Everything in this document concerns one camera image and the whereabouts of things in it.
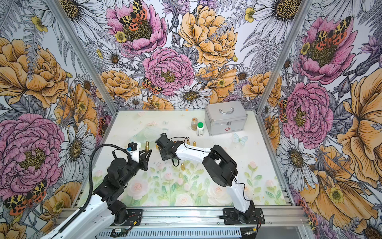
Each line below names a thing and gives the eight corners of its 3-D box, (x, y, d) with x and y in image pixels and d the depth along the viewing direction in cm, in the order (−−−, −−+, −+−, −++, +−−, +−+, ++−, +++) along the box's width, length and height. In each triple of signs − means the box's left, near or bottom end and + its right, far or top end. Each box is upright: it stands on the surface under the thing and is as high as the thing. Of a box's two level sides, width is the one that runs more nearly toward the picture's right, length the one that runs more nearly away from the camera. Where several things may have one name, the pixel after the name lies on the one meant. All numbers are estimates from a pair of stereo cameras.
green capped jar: (196, 136, 107) (196, 129, 101) (196, 129, 112) (196, 121, 105) (203, 136, 107) (204, 129, 101) (203, 129, 112) (204, 121, 105)
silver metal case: (209, 136, 108) (211, 121, 95) (204, 120, 119) (205, 104, 106) (243, 132, 111) (249, 116, 99) (235, 116, 122) (240, 100, 109)
